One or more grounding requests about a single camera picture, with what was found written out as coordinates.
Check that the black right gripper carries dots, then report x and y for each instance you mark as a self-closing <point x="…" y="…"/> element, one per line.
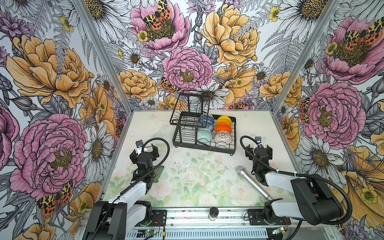
<point x="269" y="152"/>

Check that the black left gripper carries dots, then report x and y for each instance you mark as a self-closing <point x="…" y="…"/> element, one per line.
<point x="134" y="157"/>

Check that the brown petal pattern bowl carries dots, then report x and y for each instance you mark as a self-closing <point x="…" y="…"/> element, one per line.
<point x="223" y="138"/>

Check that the orange bowl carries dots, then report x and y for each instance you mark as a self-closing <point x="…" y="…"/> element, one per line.
<point x="223" y="127"/>

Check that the yellow bowl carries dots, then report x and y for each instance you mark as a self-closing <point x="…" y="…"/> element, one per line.
<point x="224" y="120"/>

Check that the mint green bowl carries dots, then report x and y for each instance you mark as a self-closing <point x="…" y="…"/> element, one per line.
<point x="204" y="136"/>

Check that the blue triangle pattern bowl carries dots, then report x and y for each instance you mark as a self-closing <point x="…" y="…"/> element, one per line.
<point x="206" y="118"/>

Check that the blue floral bowl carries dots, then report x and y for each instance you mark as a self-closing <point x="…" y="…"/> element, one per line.
<point x="206" y="125"/>

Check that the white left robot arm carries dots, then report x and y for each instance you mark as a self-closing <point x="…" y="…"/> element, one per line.
<point x="112" y="219"/>

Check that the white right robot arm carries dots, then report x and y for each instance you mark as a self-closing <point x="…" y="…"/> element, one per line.
<point x="316" y="200"/>

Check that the green snack packet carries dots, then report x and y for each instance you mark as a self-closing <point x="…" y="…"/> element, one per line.
<point x="157" y="173"/>

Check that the silver microphone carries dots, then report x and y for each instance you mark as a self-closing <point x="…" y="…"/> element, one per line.
<point x="244" y="174"/>

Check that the small black knob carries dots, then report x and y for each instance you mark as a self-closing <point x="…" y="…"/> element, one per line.
<point x="213" y="213"/>

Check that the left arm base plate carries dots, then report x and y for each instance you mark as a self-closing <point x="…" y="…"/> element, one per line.
<point x="159" y="219"/>

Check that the black wire dish rack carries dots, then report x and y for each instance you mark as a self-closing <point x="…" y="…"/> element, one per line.
<point x="187" y="110"/>

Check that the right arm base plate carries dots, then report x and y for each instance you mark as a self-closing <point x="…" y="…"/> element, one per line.
<point x="259" y="217"/>

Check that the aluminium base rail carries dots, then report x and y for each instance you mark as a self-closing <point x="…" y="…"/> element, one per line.
<point x="208" y="217"/>

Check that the white vented cable duct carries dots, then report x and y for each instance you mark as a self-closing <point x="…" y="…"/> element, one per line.
<point x="199" y="234"/>

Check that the aluminium corner post left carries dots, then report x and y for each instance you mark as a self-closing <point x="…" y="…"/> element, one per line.
<point x="96" y="39"/>

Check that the aluminium corner post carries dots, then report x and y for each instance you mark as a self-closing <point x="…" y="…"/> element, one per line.
<point x="96" y="39"/>
<point x="320" y="26"/>

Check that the aluminium corner post right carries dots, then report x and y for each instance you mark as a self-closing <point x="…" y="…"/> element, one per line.
<point x="320" y="26"/>

